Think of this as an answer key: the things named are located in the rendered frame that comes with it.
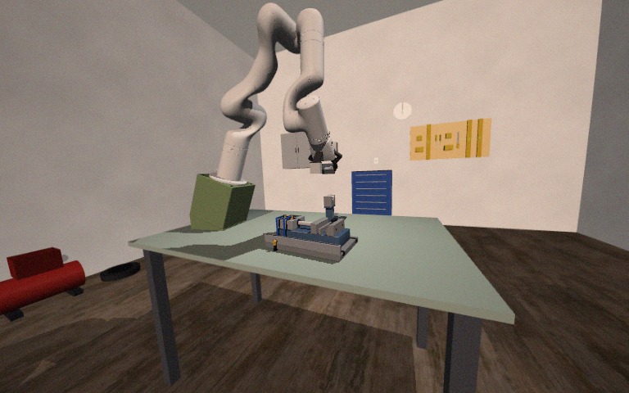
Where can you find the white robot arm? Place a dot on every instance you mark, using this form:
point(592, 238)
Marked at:
point(306, 115)

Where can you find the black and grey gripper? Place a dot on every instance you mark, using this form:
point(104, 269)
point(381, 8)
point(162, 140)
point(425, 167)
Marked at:
point(329, 152)

